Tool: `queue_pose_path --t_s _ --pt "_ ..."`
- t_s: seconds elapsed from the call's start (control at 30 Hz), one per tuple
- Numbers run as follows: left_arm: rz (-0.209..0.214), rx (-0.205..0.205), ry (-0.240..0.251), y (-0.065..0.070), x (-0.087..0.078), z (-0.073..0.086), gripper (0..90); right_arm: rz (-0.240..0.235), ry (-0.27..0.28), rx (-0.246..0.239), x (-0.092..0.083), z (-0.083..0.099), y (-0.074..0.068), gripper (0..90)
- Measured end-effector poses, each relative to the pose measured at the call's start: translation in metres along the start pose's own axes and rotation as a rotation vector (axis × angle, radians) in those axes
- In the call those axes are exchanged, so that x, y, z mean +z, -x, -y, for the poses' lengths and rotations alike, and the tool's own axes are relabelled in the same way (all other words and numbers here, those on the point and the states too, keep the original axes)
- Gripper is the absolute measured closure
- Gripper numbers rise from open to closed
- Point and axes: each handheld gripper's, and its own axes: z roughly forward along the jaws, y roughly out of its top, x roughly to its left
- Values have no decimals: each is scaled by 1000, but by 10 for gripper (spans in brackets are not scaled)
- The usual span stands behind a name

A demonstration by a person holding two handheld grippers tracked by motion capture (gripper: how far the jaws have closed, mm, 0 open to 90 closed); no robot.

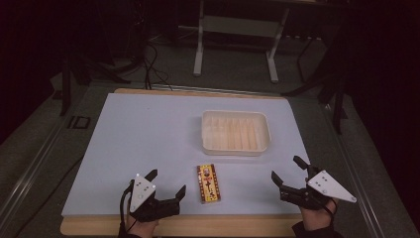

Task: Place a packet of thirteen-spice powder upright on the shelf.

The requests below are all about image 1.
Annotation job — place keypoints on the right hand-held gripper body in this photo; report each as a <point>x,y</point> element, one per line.
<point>325,186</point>

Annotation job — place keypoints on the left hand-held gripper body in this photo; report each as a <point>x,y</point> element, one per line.
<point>142,193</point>

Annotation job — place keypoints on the person's right hand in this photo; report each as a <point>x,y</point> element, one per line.
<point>315,218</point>

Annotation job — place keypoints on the person's left hand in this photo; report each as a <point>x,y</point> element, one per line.
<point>142,227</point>

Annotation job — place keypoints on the red and yellow snack packet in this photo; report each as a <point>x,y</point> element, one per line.
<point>208,183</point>

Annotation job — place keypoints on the pale blue table mat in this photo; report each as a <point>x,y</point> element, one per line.
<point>138,139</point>

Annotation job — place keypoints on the white plastic tray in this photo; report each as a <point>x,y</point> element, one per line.
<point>235,134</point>

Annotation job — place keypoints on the black metal stand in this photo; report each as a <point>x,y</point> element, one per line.
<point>336,102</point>
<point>66,89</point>

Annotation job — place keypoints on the metal floor rail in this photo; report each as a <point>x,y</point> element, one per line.
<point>356,185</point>
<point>31,175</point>

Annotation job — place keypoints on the black rectangular floor bracket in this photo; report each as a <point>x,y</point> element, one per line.
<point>79,122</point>

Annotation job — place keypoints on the white metal table frame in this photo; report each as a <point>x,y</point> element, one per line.
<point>274,62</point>

